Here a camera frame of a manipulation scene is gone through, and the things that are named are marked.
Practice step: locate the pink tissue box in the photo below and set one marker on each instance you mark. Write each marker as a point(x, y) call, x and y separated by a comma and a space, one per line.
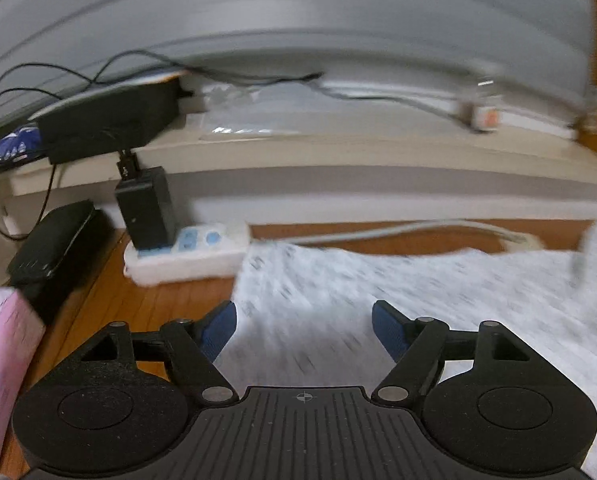
point(21, 331)

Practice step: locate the white power strip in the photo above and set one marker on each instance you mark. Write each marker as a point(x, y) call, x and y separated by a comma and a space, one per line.
point(214, 250)

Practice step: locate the grey window blind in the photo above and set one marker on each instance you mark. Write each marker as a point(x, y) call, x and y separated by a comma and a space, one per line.
point(543, 46)

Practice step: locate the black power adapter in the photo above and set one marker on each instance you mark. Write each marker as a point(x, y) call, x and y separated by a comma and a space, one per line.
point(145, 204)

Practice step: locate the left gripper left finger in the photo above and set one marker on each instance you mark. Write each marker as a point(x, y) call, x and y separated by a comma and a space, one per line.
point(191, 348)

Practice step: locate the white patterned garment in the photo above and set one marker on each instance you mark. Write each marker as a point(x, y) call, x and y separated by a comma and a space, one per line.
point(304, 314)

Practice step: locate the blue packet on sill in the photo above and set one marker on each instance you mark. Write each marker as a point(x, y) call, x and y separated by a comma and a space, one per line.
point(21, 146)

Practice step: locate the glass jar orange label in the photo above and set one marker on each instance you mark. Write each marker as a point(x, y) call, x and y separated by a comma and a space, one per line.
point(481, 98)

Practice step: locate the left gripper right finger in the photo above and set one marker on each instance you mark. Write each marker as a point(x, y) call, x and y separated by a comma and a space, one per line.
point(416, 347)

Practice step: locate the black box on sill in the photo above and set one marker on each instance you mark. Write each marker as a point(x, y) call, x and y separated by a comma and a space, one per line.
point(108, 120)

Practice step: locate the black pouch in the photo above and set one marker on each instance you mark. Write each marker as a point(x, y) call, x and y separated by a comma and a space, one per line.
point(48, 244)

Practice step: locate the beige window sill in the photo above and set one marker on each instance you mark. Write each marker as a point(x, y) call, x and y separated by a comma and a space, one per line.
point(508, 151)

